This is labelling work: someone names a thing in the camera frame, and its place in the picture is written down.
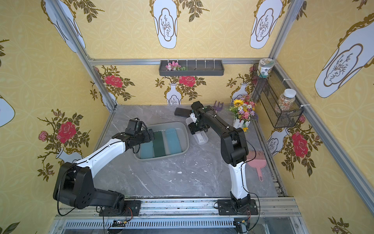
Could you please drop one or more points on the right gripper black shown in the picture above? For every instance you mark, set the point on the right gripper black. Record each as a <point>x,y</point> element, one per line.
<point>193,109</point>

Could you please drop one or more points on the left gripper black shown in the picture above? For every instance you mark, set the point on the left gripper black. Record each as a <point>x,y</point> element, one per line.
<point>147,135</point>

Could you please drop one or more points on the black pencil case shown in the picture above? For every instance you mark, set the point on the black pencil case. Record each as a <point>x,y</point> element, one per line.
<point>182,112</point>

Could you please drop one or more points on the light teal pencil case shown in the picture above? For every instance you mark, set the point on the light teal pencil case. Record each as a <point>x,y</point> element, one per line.
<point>146,150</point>

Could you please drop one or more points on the dark green pencil case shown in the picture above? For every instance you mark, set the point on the dark green pencil case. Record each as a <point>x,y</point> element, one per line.
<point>158,145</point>

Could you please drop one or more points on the grey plastic storage tray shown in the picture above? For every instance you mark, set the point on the grey plastic storage tray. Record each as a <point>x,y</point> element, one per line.
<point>182,135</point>

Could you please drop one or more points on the light blue pencil case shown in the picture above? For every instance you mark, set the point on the light blue pencil case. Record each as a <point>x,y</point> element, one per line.
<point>173,141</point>

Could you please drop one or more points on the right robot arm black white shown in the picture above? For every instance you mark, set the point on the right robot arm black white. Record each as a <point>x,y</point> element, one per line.
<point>234,148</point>

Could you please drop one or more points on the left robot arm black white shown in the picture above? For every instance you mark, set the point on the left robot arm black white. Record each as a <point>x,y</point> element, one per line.
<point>74,184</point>

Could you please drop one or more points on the purple pink garden rake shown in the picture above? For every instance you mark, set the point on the purple pink garden rake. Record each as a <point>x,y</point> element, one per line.
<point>218,106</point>

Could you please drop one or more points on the artificial flower bouquet white pot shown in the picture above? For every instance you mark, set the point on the artificial flower bouquet white pot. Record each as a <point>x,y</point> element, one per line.
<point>243,109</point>

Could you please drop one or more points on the small pink flowers on shelf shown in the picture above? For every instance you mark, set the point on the small pink flowers on shelf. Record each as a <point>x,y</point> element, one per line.
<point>175,66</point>

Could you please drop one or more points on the pink plastic dustpan comb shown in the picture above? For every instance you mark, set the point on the pink plastic dustpan comb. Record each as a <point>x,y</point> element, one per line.
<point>257,160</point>

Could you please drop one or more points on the green patterned tin can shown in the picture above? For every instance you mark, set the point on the green patterned tin can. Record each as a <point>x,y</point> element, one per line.
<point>265,67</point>

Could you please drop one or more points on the clear jar white lid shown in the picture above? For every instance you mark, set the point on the clear jar white lid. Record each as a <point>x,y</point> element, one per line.
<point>286,100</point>

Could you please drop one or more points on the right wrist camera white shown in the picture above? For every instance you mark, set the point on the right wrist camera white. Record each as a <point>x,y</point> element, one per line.
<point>193,117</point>

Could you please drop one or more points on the dark grey wall shelf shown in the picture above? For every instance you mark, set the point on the dark grey wall shelf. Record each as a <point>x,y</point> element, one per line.
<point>195,67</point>

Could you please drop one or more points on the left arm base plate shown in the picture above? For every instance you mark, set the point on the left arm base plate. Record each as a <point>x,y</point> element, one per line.
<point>125,208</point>

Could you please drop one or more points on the black wire wall basket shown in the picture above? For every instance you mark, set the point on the black wire wall basket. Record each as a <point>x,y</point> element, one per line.
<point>268,92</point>

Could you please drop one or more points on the small circuit board with wires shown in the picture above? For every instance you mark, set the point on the small circuit board with wires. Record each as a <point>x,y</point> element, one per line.
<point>119,223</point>

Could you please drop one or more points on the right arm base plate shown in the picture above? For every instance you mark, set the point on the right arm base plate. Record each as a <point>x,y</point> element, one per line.
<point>227,207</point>

